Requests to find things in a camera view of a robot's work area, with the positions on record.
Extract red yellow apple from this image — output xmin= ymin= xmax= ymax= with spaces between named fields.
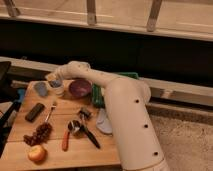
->
xmin=28 ymin=145 xmax=46 ymax=162

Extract blue sponge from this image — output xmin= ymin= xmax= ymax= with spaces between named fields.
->
xmin=48 ymin=80 xmax=62 ymax=88

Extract black handled can opener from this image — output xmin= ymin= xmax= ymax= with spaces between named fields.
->
xmin=78 ymin=107 xmax=101 ymax=149

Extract black chair left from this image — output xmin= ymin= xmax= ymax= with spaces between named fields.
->
xmin=0 ymin=61 xmax=20 ymax=157

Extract black rectangular block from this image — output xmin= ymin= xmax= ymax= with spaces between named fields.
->
xmin=25 ymin=103 xmax=45 ymax=122

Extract metal measuring spoon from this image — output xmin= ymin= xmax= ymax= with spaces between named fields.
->
xmin=68 ymin=120 xmax=80 ymax=136

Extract purple bowl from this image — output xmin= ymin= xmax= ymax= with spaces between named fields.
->
xmin=68 ymin=79 xmax=92 ymax=98

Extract light blue cloth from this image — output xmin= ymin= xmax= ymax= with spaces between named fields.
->
xmin=96 ymin=108 xmax=112 ymax=134

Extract green plastic tray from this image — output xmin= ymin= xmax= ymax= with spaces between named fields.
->
xmin=91 ymin=72 xmax=139 ymax=108

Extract white paper cup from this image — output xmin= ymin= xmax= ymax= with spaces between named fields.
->
xmin=50 ymin=84 xmax=64 ymax=97

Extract orange handled peeler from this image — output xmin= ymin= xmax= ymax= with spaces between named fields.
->
xmin=62 ymin=129 xmax=70 ymax=151

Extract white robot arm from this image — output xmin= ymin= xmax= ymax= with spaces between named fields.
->
xmin=46 ymin=61 xmax=170 ymax=171

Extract bunch of dark grapes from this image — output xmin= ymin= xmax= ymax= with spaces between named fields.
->
xmin=23 ymin=122 xmax=52 ymax=146

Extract small brush with handle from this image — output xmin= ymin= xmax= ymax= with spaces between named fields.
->
xmin=44 ymin=101 xmax=57 ymax=123

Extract wooden cutting board table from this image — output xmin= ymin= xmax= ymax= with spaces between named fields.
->
xmin=0 ymin=81 xmax=120 ymax=171

